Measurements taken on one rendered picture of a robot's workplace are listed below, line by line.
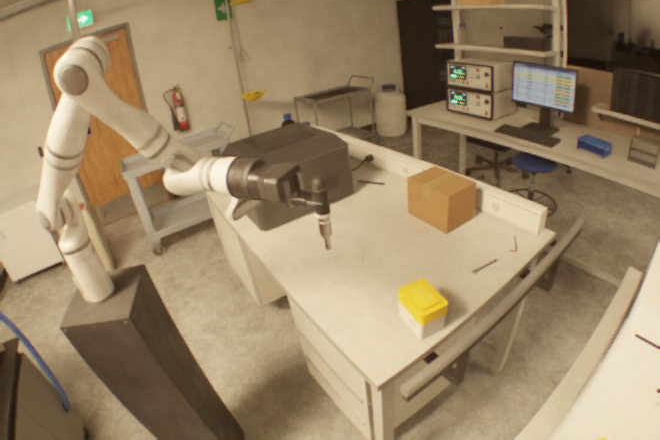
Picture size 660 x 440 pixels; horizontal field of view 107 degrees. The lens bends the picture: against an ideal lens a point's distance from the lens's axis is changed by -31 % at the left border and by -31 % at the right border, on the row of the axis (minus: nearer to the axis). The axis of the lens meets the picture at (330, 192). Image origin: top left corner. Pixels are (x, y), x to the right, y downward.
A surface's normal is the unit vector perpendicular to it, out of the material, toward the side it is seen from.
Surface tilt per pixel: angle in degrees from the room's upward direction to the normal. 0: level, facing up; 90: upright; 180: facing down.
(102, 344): 90
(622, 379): 90
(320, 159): 90
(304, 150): 58
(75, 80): 110
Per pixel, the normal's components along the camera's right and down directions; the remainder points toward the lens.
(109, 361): 0.25, 0.41
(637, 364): -0.83, 0.34
